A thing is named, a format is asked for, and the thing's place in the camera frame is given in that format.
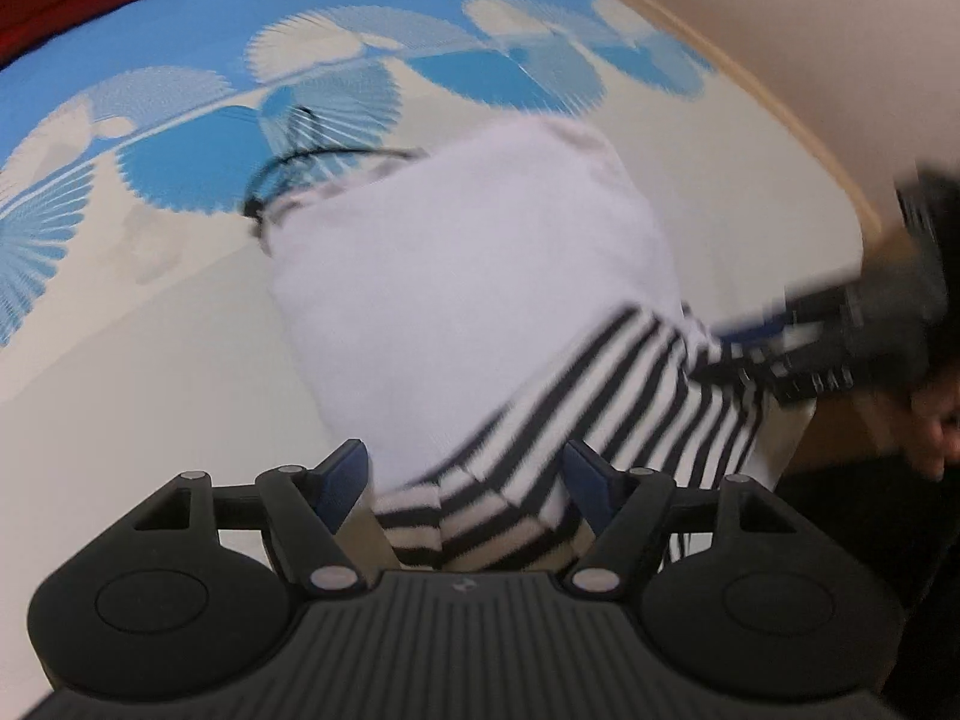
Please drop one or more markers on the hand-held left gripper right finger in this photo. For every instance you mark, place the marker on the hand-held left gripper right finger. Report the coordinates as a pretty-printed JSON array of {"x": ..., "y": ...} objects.
[{"x": 589, "y": 480}]

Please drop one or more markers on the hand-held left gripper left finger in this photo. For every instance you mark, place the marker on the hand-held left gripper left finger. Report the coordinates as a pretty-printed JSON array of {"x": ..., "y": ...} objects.
[{"x": 341, "y": 476}]

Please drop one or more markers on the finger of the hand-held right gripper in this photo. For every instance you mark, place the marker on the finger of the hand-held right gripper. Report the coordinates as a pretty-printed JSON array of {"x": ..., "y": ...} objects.
[
  {"x": 754, "y": 324},
  {"x": 739, "y": 373}
]

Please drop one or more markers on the black white striped hoodie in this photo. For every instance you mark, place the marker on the black white striped hoodie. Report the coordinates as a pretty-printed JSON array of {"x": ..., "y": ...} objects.
[{"x": 487, "y": 277}]

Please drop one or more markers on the person's right hand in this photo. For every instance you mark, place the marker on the person's right hand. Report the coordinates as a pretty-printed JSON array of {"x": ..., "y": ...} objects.
[{"x": 934, "y": 431}]

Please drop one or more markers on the blue white patterned bedsheet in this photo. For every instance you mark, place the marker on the blue white patterned bedsheet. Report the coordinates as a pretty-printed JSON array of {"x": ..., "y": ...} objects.
[{"x": 150, "y": 240}]

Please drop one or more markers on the wooden bed frame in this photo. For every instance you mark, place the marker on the wooden bed frame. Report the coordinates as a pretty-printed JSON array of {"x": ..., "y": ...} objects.
[{"x": 750, "y": 75}]

